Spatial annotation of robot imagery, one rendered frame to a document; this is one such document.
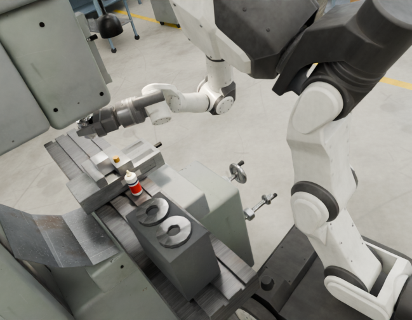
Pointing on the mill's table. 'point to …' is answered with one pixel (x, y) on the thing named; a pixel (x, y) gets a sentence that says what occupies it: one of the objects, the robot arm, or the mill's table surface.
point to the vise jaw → (125, 164)
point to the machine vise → (81, 184)
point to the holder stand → (175, 244)
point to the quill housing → (53, 60)
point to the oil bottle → (133, 183)
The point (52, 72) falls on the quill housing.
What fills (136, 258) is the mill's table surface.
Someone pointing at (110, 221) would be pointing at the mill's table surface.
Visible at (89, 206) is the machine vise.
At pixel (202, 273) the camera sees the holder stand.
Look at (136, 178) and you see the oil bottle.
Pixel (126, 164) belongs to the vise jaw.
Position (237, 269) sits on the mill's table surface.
